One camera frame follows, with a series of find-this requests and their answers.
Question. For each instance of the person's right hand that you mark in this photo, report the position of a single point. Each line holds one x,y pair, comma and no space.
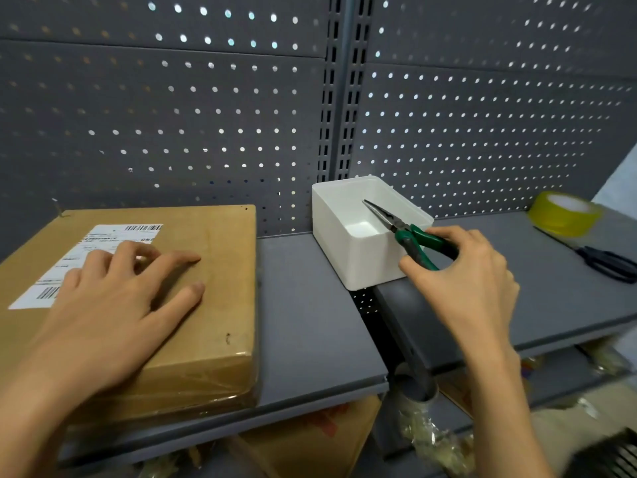
478,293

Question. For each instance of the person's left hand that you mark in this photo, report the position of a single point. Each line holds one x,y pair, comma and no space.
109,318

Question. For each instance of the brown cardboard box white labels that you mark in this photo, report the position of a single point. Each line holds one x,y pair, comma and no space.
214,303

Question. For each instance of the yellow tape roll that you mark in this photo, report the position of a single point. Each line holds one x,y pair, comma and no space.
562,223

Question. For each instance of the metal nail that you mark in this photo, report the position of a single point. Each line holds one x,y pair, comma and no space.
58,209

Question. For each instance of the white plastic bin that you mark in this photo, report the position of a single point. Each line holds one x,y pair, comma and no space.
358,263

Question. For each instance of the white tape roll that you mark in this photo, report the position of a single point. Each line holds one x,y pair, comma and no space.
413,405

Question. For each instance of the cardboard box red lettering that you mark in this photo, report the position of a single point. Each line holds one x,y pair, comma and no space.
308,443

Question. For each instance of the grey metal shelf board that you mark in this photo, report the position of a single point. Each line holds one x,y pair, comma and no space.
547,303
557,378
308,333

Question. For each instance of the black scissors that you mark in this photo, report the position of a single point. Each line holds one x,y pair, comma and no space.
589,254

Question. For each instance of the crumpled clear plastic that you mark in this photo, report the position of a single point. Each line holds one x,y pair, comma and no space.
433,443

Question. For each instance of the grey perforated back panel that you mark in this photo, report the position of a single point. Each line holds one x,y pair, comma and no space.
149,119
473,119

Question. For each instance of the grey slotted upright post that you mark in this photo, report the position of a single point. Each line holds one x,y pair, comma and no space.
343,94

